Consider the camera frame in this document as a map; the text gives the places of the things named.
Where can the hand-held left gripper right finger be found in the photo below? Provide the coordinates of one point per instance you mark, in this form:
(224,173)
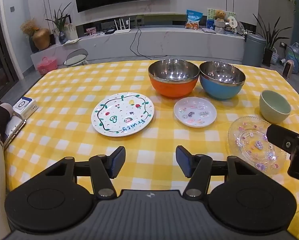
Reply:
(183,160)

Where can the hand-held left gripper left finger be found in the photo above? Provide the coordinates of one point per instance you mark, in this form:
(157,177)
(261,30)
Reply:
(118,160)

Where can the orange steel bowl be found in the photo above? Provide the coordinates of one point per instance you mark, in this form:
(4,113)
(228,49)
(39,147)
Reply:
(173,85)

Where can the blue steel bowl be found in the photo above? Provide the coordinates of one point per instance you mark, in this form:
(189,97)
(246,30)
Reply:
(222,85)

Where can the white fruit-painted plate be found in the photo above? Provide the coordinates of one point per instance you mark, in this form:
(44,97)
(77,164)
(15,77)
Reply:
(122,115)

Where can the small white patterned plate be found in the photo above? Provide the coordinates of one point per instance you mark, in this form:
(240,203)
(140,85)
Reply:
(195,112)

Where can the clear glass patterned plate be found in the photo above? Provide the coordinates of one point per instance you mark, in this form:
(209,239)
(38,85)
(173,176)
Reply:
(249,140)

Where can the green ceramic bowl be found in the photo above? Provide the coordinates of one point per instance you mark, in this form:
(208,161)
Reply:
(274,107)

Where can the yellow checkered tablecloth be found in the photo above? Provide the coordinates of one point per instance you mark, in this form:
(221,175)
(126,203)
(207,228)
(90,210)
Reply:
(64,135)

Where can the pink space heater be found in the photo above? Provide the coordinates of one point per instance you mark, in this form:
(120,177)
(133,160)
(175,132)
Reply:
(287,69)

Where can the white hair dryer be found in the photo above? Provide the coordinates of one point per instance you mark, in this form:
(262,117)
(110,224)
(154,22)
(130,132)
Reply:
(283,60)

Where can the blue water bottle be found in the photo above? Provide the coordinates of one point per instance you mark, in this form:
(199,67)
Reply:
(295,55)

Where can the woven basket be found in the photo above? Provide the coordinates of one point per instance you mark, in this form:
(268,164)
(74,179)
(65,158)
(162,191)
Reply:
(274,58)

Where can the tall potted plant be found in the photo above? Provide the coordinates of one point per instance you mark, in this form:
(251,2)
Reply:
(268,55)

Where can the white box with blue label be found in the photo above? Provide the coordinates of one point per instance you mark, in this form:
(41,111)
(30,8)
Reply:
(24,106)

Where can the grey trash bin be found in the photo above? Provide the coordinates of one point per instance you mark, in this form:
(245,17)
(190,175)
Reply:
(254,51)

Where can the pink plastic basket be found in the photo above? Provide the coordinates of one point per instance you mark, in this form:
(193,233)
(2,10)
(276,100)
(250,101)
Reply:
(47,66)

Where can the white marble television cabinet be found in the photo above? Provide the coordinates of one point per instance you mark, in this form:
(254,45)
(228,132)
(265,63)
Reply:
(177,42)

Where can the white router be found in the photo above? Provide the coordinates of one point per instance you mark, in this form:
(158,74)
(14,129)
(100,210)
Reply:
(122,31)

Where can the pink photo card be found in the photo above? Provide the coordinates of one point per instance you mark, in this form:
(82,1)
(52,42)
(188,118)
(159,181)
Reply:
(91,31)

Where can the blue glass vase with plant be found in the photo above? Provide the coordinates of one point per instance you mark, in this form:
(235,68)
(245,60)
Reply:
(62,37)

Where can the decorative glass dish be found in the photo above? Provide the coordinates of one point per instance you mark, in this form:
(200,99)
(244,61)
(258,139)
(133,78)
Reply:
(240,28)

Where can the blue snack bag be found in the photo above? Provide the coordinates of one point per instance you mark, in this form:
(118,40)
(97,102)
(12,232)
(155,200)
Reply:
(193,20)

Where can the gold vase with dried flowers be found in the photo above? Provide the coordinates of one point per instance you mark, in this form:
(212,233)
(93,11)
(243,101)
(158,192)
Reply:
(41,39)

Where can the white round hand fan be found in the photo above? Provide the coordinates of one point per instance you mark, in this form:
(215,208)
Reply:
(232,21)

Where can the brown teddy bear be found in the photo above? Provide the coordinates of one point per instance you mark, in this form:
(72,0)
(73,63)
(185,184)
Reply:
(220,15)

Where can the green picture board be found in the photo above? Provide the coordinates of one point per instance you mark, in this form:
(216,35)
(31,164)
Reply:
(210,12)

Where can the white picture frame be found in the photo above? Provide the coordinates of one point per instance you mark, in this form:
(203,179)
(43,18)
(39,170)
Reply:
(70,31)

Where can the wall switch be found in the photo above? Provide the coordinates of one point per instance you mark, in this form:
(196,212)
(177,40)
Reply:
(12,8)

